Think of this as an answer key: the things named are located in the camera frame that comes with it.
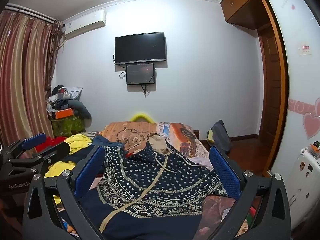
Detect black wall television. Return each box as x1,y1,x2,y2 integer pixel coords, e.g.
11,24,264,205
114,32,167,65

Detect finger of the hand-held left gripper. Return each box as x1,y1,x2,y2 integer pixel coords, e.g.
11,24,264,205
40,144,71,173
6,133,47,158

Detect wooden overhead cabinet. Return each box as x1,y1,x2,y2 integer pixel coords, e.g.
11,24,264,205
220,0,270,32

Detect yellow cartoon fleece blanket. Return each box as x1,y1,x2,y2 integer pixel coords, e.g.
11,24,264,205
45,134,94,205

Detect navy patterned hoodie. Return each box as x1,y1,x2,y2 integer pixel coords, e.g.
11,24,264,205
80,132,235,240

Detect white heart-sticker wardrobe door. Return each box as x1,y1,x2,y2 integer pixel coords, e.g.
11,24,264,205
266,0,320,205

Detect orange box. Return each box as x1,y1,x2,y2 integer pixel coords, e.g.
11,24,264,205
55,108,75,119

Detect white air conditioner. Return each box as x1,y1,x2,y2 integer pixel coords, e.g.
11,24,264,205
64,9,107,39

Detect red fluffy garment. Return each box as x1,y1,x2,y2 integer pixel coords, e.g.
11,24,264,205
37,136,67,153

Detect small black wall monitor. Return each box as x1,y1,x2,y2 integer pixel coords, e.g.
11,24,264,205
126,63,155,86

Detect wooden door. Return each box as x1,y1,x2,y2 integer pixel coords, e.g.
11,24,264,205
257,24,282,157

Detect pile of small items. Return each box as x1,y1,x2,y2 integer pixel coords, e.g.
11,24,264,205
309,142,320,159

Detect green covered table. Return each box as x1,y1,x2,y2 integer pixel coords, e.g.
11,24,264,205
51,116,85,138

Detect white appliance with stickers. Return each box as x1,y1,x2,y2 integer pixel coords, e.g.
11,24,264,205
287,147,320,230

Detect blue denim jeans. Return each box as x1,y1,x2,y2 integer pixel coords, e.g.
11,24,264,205
91,135,125,153

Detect printed bedsheet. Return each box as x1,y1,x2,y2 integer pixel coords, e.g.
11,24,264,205
100,121,258,240

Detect yellow foam ring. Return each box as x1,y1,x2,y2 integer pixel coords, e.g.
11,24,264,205
129,113,154,123

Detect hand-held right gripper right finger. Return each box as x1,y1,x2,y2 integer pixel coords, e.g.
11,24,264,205
197,146,292,240

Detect dark grey jacket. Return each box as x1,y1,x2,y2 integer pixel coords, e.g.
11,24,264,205
67,99,92,120

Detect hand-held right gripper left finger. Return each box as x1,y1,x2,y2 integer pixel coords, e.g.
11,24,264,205
22,145,118,240

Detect pile of mixed clothes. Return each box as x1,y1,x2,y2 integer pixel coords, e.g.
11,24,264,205
46,84,83,113

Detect dark curtain rail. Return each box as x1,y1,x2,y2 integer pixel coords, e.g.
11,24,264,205
4,3,57,22

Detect red striped curtain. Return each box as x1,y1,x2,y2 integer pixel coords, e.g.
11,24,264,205
0,7,63,160

